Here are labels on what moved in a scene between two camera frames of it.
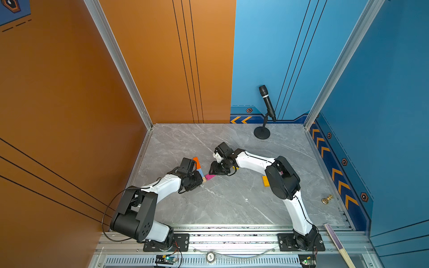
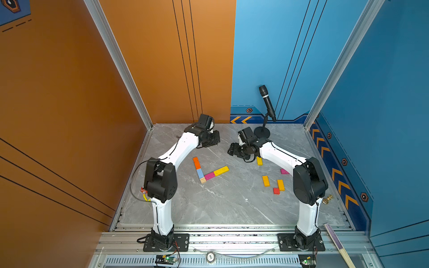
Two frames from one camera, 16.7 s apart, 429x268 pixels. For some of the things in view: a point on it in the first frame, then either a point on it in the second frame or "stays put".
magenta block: [209, 176] stays put
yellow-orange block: [266, 183] stays put
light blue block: [201, 172] stays put
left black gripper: [199, 181] → [216, 139]
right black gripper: [215, 170] → [233, 148]
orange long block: [198, 162] stays put
